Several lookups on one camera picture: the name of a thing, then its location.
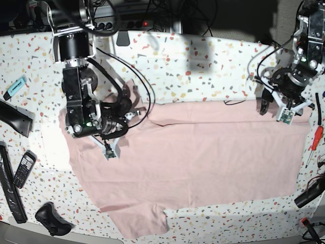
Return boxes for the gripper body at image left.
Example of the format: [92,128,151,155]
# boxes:
[99,96,132,140]

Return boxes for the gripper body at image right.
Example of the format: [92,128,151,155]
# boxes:
[267,68,309,97]

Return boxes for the pink T-shirt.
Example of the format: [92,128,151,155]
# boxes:
[63,100,311,239]

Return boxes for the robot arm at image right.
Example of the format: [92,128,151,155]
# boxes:
[256,1,324,115]

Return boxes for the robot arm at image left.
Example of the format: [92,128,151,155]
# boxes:
[46,1,132,140]

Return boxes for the black rubber tube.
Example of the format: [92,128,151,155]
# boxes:
[315,93,322,126]

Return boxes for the black table clamp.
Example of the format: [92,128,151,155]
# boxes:
[116,31,130,47]

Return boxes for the black power strip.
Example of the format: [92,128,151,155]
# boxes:
[95,19,153,31]

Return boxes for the light blue highlighter marker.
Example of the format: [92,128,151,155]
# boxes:
[3,75,26,101]

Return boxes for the black game controller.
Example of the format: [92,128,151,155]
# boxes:
[35,202,73,236]

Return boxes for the long black bar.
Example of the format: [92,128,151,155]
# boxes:
[1,142,27,224]

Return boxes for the red and black plug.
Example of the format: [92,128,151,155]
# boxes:
[301,218,321,243]

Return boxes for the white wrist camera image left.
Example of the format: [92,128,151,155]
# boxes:
[90,109,142,161]

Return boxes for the red handled screwdriver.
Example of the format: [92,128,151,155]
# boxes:
[305,126,324,168]

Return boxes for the black cordless phone handset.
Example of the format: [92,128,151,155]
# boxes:
[13,150,37,189]

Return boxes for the black cylinder with red wires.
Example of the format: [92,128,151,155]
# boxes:
[295,180,324,208]

